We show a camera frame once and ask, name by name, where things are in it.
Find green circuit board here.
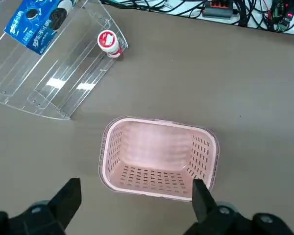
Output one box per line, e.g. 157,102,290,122
269,0,294,32

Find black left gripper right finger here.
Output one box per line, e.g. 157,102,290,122
186,179,294,235

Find small red white bottle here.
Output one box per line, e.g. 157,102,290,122
97,29,124,59

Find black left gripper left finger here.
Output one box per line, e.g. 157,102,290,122
0,178,82,235

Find pink plastic basket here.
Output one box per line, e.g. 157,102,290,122
97,116,221,203

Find blue cookie box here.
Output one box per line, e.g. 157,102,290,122
3,0,76,55

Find clear acrylic snack shelf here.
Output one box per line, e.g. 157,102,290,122
0,0,129,120

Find black hub red ports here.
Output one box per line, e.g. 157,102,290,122
202,0,236,20

